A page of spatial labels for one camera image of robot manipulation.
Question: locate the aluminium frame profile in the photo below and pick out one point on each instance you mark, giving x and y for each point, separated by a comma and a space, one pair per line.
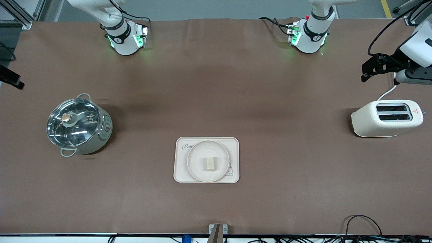
23, 17
410, 8

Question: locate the grey metal clamp bracket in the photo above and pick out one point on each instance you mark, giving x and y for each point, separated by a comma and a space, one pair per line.
217, 231

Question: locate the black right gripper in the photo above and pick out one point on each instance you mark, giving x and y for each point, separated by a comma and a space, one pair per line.
10, 77

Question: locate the glass pot lid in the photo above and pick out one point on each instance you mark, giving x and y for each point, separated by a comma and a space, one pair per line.
76, 130

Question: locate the round cream plate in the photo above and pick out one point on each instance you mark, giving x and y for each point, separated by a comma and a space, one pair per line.
199, 168

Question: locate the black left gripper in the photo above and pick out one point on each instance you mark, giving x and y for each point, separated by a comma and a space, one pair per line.
397, 59

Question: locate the cream two-slot toaster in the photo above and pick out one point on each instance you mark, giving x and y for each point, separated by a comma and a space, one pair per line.
368, 119

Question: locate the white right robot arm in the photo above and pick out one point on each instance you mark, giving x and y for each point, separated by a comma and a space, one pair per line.
125, 44

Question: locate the cream rabbit print tray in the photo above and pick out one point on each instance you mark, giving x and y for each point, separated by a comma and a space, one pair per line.
179, 168

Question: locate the blue round cap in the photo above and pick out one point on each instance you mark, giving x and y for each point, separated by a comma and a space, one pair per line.
186, 239

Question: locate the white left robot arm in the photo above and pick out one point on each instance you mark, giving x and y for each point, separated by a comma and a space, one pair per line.
310, 40

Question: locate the brown table cover mat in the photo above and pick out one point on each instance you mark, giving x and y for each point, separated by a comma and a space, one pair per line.
216, 206

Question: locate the small pale bun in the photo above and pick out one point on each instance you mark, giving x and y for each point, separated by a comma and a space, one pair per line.
209, 163

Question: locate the steel electric cooking pot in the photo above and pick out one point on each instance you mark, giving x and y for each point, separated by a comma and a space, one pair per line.
104, 133

